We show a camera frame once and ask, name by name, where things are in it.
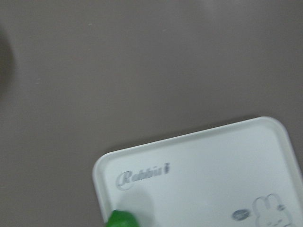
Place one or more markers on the cream rabbit print tray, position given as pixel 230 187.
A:
pixel 243 174

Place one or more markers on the green lime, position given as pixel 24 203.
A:
pixel 119 218

